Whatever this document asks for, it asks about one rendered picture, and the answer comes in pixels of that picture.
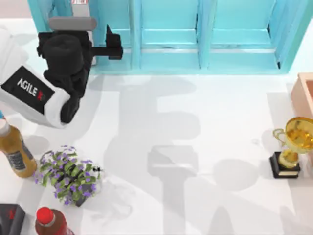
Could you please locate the pale grey rounded box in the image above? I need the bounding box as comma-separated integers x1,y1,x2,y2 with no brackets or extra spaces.
48,16,97,33

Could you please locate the dark grey box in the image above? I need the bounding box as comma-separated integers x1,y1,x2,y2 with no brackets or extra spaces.
0,203,26,235

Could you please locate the grey box with red label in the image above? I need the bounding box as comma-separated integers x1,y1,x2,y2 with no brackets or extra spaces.
72,0,90,18

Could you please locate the brown bottle with red cap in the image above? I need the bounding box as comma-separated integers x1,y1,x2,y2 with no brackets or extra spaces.
34,206,75,235

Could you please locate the salmon shallow box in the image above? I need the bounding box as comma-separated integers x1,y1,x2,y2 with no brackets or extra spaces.
290,72,313,118

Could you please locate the orange bottle with label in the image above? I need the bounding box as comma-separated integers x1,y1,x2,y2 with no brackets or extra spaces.
0,110,38,179

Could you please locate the gold trophy with black base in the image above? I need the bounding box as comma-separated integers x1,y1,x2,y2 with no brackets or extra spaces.
268,116,313,179

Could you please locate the light blue rack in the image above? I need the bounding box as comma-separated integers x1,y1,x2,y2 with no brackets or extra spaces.
26,0,313,75

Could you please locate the purple flower potted plant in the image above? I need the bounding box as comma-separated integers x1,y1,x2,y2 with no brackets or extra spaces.
33,144,104,208

